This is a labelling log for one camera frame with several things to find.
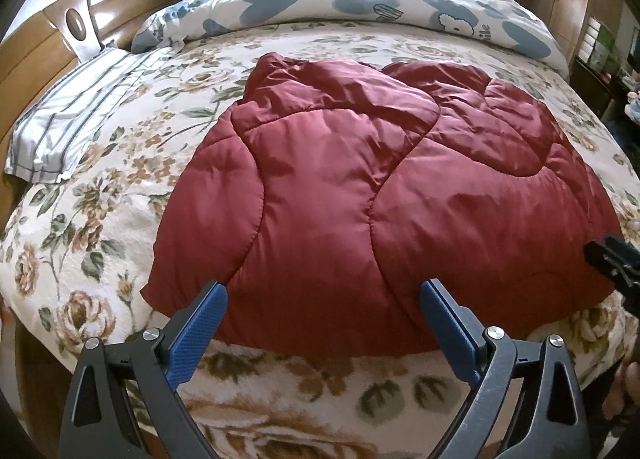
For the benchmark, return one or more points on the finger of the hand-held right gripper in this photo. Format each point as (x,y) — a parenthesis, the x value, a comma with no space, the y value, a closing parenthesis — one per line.
(607,259)

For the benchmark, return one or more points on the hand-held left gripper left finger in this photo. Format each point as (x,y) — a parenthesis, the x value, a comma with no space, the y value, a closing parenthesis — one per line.
(195,339)

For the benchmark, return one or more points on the wooden headboard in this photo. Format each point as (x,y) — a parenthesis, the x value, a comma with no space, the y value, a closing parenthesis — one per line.
(30,54)

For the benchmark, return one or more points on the floral bed blanket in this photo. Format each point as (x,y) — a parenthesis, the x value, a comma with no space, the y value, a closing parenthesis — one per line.
(100,219)

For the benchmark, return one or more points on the dark cluttered shelf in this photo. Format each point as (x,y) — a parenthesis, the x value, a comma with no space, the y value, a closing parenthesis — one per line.
(595,44)

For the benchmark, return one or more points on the dark red puffer jacket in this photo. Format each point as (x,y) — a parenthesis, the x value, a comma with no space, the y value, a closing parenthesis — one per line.
(325,189)

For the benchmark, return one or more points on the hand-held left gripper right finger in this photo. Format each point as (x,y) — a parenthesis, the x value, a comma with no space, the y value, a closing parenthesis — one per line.
(450,329)

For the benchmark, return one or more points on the striped pillow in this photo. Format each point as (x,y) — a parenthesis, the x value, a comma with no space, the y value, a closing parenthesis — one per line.
(75,114)

